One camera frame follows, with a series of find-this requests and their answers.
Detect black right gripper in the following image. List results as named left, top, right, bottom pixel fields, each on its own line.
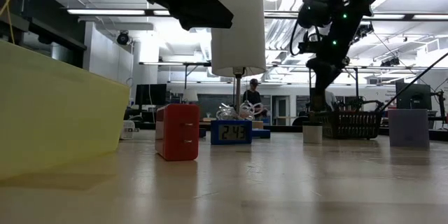
left=306, top=54, right=351, bottom=112

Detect blue digital clock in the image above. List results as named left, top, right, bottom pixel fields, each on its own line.
left=210, top=119, right=253, bottom=146

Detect person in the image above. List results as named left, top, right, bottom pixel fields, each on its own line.
left=242, top=78, right=263, bottom=113
left=324, top=90, right=337, bottom=111

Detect white shade wooden table lamp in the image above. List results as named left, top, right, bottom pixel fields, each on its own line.
left=204, top=0, right=267, bottom=130

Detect small black ball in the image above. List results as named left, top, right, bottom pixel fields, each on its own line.
left=302, top=121, right=323, bottom=145

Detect black mesh basket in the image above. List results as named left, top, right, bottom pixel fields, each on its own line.
left=314, top=110, right=385, bottom=140

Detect black ceiling track light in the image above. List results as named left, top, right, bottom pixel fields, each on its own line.
left=380, top=57, right=402, bottom=67

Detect small white background lamp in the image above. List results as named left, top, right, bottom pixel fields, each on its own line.
left=182, top=87, right=200, bottom=104

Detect black round spotlight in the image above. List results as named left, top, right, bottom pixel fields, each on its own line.
left=115, top=30, right=132, bottom=47

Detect black computer monitor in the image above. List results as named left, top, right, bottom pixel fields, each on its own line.
left=395, top=82, right=433, bottom=111
left=134, top=83, right=168, bottom=106

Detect black equipment stand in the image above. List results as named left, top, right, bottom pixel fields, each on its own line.
left=430, top=89, right=448, bottom=129

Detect yellow plastic tray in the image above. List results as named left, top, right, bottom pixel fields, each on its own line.
left=0, top=39, right=131, bottom=181

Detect silver ventilation duct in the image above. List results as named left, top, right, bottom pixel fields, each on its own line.
left=265, top=19, right=305, bottom=52

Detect clear coiled lamp cord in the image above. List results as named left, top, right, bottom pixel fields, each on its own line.
left=216, top=100, right=263, bottom=122

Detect light blue wall charger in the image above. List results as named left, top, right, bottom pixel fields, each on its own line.
left=388, top=108, right=431, bottom=148

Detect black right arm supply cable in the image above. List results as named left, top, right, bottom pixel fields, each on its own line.
left=380, top=52, right=448, bottom=113

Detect yellow hanging cable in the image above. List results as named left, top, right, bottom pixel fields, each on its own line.
left=0, top=0, right=26, bottom=45

